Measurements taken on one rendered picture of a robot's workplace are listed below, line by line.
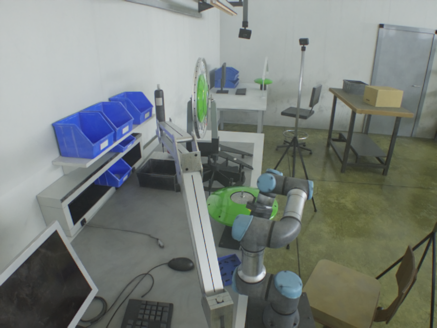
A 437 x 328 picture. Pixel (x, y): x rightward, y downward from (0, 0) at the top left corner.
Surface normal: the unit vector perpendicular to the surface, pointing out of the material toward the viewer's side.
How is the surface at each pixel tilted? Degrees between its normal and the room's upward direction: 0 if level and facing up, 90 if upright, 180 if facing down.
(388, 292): 0
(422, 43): 90
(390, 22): 90
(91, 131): 88
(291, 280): 5
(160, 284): 0
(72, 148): 92
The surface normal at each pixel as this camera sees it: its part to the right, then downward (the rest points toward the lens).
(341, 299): 0.00, -0.90
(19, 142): 0.98, 0.07
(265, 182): -0.40, -0.06
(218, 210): -0.32, -0.74
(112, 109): -0.18, 0.38
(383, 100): 0.11, 0.43
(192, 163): 0.32, 0.40
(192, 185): 0.26, -0.22
